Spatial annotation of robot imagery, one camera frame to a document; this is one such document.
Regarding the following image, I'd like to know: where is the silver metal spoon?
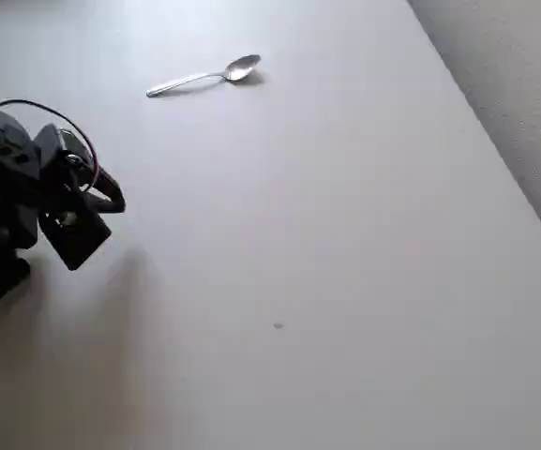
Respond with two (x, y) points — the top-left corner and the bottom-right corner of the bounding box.
(145, 53), (263, 99)

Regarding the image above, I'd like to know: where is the black square camera board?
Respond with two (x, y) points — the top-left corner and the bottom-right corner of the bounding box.
(38, 204), (113, 272)

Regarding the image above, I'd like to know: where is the thin red cable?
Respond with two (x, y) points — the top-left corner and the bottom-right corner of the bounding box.
(0, 98), (101, 192)

